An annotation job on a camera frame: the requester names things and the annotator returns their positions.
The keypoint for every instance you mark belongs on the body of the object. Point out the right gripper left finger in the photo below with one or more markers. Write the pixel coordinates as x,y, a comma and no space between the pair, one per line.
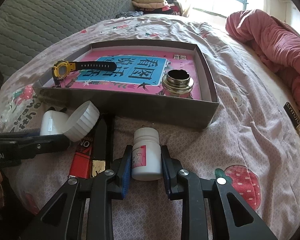
62,215

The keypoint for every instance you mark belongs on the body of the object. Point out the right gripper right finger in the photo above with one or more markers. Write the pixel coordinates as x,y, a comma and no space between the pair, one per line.
210,206

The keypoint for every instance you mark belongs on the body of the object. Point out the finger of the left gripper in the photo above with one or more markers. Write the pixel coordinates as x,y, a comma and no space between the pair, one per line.
15,147
15,131

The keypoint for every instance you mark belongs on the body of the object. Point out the white earbuds case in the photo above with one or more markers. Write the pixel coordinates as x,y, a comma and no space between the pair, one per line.
53,123

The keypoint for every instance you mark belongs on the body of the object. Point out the white plastic jar lid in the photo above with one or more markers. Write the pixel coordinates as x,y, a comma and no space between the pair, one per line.
81,121

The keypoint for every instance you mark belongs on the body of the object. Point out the red black rectangular box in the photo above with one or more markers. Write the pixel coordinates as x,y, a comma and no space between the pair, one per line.
82,162

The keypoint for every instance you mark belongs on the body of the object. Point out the yellow black wristwatch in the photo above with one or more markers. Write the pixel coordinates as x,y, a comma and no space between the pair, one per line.
61,69

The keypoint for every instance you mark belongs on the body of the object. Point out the white pill bottle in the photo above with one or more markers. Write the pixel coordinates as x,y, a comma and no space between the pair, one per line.
146,155

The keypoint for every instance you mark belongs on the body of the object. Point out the brown cardboard box tray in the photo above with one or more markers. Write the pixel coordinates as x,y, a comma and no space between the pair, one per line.
155,108

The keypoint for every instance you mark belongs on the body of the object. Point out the grey quilted headboard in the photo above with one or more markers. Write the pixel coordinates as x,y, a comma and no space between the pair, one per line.
28,27

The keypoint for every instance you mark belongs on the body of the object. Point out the pink picture book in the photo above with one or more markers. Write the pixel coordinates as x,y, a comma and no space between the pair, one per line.
138,71

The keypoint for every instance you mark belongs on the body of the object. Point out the black gold box on bed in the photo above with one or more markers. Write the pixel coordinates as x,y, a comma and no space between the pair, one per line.
293,116

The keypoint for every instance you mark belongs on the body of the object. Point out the pink blanket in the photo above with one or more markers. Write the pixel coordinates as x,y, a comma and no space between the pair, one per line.
276,44

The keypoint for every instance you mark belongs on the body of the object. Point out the folded clothes pile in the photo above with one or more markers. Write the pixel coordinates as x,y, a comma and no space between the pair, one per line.
167,7

